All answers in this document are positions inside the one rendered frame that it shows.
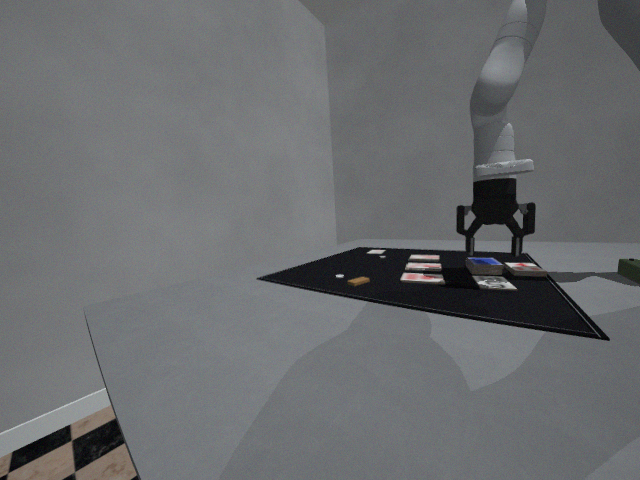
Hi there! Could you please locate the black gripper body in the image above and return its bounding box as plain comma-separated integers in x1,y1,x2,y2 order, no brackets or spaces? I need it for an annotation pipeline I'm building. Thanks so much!
471,178,519,225

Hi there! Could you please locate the black square mat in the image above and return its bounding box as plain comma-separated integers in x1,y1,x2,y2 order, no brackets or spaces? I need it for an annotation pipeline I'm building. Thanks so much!
264,248,592,332
256,250,610,339

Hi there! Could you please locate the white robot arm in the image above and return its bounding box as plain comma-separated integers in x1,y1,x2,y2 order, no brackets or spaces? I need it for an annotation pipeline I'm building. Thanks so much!
470,0,640,182

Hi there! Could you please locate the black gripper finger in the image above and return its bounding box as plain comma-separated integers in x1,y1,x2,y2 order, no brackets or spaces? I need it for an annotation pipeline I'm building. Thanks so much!
500,203,536,257
456,205,493,256

